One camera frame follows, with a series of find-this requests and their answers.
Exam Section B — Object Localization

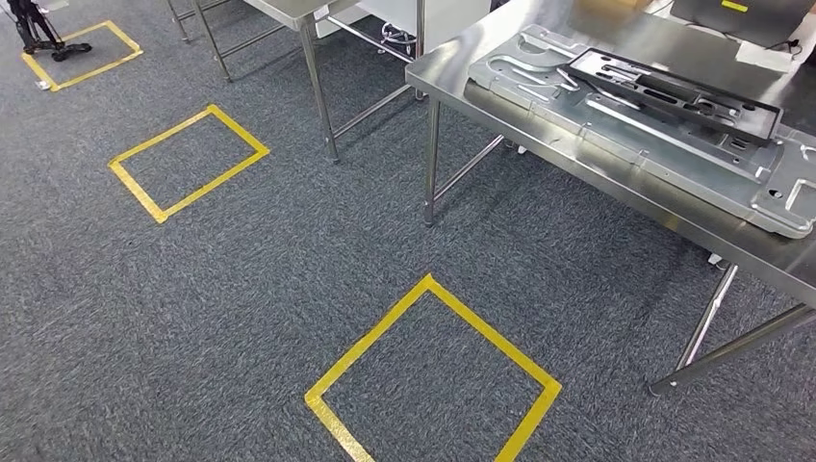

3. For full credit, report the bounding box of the stainless steel side table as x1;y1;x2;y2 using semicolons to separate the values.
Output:
166;0;428;164

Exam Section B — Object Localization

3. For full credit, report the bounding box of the grey laptop with yellow sticker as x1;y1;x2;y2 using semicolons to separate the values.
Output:
669;0;816;49

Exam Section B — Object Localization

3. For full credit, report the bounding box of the machined aluminium fixture plate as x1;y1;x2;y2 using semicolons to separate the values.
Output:
467;24;816;241

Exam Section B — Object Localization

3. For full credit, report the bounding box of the black wheeled stand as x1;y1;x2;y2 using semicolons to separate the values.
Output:
5;0;93;64

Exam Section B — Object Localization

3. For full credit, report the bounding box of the black plastic plate frame part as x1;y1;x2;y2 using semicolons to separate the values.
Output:
559;47;784;146

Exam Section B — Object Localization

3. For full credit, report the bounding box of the white paper sheet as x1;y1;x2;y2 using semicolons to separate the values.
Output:
734;40;795;73

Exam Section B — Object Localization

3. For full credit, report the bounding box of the stainless steel workbench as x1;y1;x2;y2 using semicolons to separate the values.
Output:
405;0;816;398

